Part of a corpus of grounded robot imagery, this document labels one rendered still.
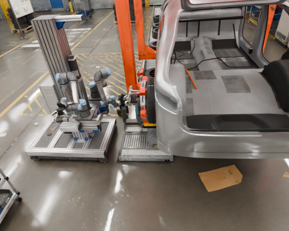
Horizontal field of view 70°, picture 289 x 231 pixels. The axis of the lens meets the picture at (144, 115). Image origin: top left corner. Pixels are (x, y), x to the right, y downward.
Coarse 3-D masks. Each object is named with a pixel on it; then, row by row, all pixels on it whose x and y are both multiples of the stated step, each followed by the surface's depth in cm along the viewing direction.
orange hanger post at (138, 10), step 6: (138, 0) 433; (138, 6) 440; (138, 12) 447; (138, 18) 454; (138, 24) 461; (138, 30) 469; (138, 36) 477; (138, 42) 485; (138, 48) 493; (144, 54) 501
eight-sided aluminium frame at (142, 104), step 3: (141, 81) 291; (144, 81) 290; (141, 84) 284; (144, 84) 283; (141, 87) 277; (144, 87) 277; (141, 96) 274; (144, 96) 273; (141, 99) 273; (144, 99) 273; (141, 102) 273; (144, 102) 272; (141, 105) 273; (144, 105) 272; (141, 108) 275; (144, 108) 275; (144, 120) 306
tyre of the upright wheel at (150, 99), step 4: (148, 80) 279; (152, 80) 278; (148, 84) 273; (152, 84) 272; (148, 88) 269; (152, 88) 269; (148, 92) 268; (152, 92) 267; (148, 96) 267; (152, 96) 266; (148, 100) 267; (152, 100) 266; (148, 104) 267; (152, 104) 267; (148, 108) 269; (152, 108) 268; (148, 112) 271; (152, 112) 271; (148, 116) 276; (152, 116) 275; (148, 120) 282; (152, 120) 281
